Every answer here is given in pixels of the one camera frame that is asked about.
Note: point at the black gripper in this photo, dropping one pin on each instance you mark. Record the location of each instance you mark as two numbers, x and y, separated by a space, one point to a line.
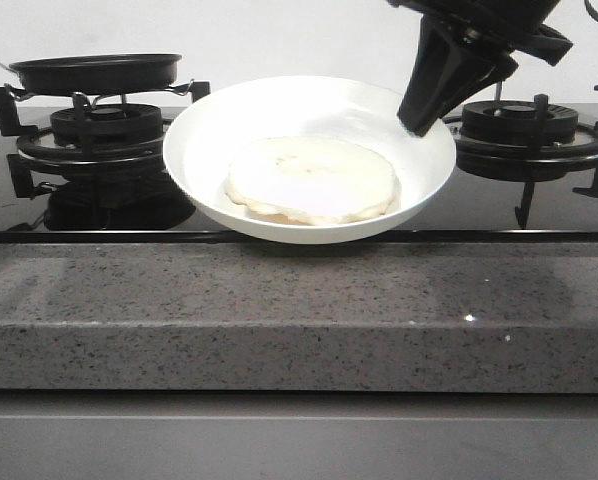
448 70

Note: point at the white fried egg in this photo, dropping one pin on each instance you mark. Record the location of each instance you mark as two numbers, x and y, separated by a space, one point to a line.
314 180

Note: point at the white round plate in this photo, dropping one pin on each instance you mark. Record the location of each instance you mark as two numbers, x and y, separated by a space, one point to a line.
202 140

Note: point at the black frying pan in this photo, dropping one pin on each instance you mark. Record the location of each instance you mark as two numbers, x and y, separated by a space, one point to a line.
107 74

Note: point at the black right gas burner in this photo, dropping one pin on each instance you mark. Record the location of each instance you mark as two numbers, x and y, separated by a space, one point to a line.
522 141

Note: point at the black gas burner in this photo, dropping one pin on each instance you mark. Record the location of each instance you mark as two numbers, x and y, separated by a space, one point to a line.
522 141
109 138

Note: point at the black left gas burner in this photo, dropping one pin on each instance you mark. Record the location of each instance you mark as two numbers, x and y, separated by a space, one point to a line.
109 138

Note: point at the black glass cooktop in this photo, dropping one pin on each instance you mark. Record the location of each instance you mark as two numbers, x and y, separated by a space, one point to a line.
467 209

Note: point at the black left pan support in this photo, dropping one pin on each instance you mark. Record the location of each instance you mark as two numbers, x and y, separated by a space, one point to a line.
109 189

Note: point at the grey cabinet drawer front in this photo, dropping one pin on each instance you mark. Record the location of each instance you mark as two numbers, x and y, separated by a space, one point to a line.
107 435

